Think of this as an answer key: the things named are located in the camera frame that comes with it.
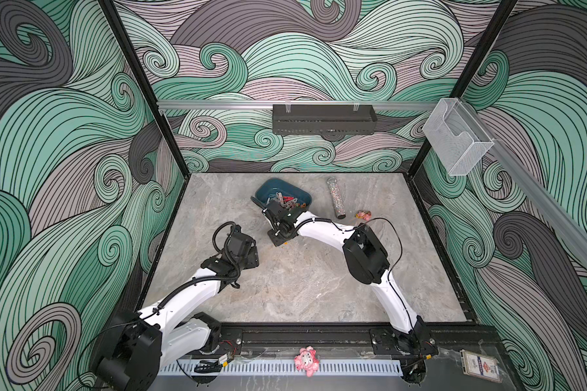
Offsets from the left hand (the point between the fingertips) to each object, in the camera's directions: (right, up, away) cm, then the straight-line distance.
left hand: (249, 251), depth 86 cm
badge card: (+69, -29, -18) cm, 77 cm away
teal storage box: (+6, +24, +29) cm, 38 cm away
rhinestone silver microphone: (+36, +17, +20) cm, 45 cm away
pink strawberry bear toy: (+47, +12, +15) cm, 51 cm away
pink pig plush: (+19, -26, -19) cm, 38 cm away
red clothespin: (+13, +18, +23) cm, 32 cm away
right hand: (+9, +3, +9) cm, 13 cm away
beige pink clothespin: (+10, +19, +21) cm, 31 cm away
